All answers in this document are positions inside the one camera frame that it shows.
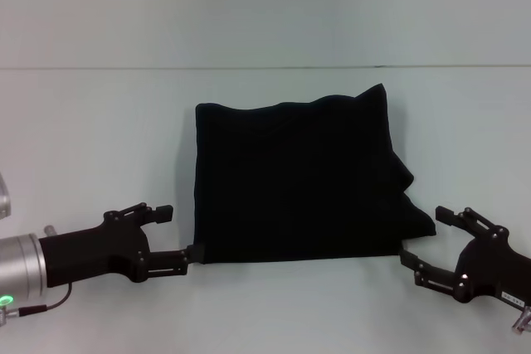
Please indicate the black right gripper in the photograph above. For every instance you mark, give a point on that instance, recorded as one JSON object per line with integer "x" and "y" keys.
{"x": 493, "y": 265}

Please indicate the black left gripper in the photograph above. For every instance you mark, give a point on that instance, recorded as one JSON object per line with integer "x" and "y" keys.
{"x": 95, "y": 248}

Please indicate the black shirt with FREE print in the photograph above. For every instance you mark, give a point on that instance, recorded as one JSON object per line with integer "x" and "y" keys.
{"x": 298, "y": 180}

